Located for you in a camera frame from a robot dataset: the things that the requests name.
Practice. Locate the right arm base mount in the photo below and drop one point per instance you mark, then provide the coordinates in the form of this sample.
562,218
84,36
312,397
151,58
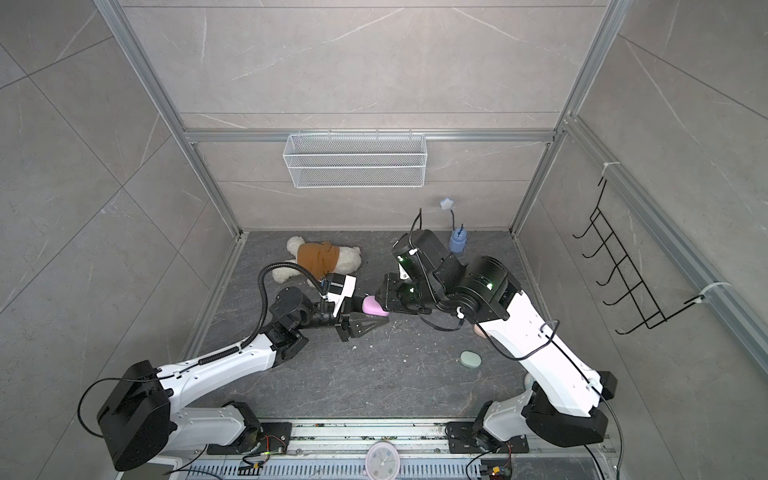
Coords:
468,437

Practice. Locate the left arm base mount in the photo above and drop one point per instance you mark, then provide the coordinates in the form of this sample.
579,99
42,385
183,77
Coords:
272,437

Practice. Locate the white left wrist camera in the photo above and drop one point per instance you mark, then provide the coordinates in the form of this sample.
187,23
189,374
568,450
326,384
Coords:
338,288

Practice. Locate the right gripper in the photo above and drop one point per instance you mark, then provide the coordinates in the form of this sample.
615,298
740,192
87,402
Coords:
390,299

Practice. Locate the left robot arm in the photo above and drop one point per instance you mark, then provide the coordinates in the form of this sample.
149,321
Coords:
150,410

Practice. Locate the white wire wall basket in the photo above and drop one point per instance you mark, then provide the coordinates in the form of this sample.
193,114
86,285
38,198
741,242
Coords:
356,160

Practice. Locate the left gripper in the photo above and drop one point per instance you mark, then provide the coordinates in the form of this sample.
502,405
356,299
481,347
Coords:
347,322

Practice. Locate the white plush dog brown shirt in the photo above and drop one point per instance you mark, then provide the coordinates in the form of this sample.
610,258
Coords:
321,259

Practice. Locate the mint green charging case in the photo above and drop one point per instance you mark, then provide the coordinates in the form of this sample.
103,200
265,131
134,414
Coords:
470,359

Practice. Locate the black wall hook rack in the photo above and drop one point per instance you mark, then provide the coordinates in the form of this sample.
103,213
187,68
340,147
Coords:
626,272

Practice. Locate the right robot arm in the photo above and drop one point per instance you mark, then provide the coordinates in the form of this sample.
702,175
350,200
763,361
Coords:
562,406

